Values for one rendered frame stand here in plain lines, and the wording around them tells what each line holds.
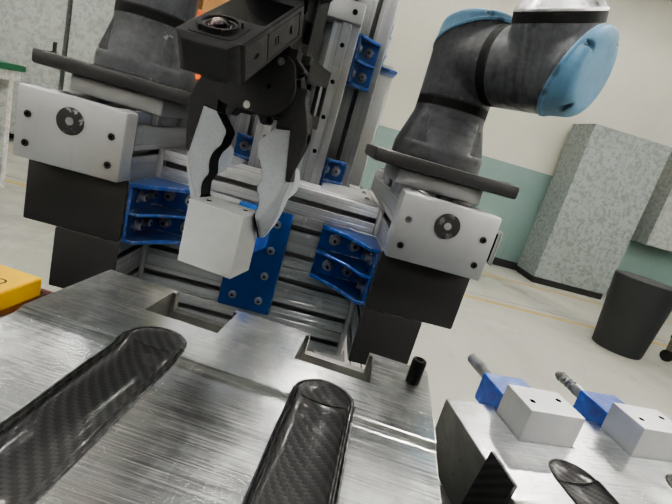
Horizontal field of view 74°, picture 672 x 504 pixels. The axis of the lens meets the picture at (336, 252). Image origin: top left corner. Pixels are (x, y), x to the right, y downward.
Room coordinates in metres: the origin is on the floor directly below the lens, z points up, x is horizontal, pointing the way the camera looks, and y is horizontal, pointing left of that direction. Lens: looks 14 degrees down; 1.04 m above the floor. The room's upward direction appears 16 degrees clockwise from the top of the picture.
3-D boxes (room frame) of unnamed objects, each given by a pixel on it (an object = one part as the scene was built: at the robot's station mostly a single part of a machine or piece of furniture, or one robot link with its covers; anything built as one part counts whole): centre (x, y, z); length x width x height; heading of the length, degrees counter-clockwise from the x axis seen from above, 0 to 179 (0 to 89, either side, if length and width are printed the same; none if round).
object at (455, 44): (0.78, -0.12, 1.20); 0.13 x 0.12 x 0.14; 44
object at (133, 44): (0.75, 0.38, 1.09); 0.15 x 0.15 x 0.10
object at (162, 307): (0.30, 0.09, 0.87); 0.05 x 0.05 x 0.04; 86
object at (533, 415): (0.38, -0.19, 0.85); 0.13 x 0.05 x 0.05; 13
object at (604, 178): (5.69, -2.88, 0.97); 1.00 x 0.47 x 1.95; 97
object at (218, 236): (0.41, 0.09, 0.93); 0.13 x 0.05 x 0.05; 169
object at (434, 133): (0.78, -0.12, 1.09); 0.15 x 0.15 x 0.10
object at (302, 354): (0.29, -0.02, 0.87); 0.05 x 0.05 x 0.04; 86
